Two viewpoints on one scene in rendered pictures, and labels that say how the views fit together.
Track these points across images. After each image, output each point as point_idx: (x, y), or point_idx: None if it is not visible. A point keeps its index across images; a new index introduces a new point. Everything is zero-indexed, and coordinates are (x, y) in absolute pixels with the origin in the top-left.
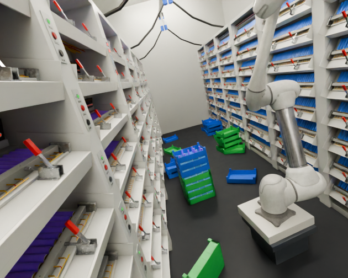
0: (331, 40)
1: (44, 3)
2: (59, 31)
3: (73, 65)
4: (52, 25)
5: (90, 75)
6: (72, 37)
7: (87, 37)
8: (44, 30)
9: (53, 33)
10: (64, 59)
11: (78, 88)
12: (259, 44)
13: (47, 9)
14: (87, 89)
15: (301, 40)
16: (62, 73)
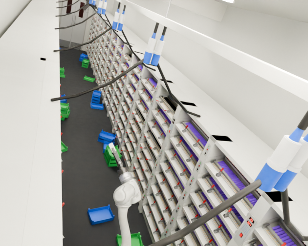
0: None
1: (204, 160)
2: (206, 169)
3: (198, 174)
4: (202, 164)
5: (207, 189)
6: (211, 175)
7: (222, 186)
8: (197, 162)
9: (198, 165)
10: (197, 171)
11: (195, 178)
12: (129, 229)
13: (204, 162)
14: (200, 186)
15: None
16: (192, 170)
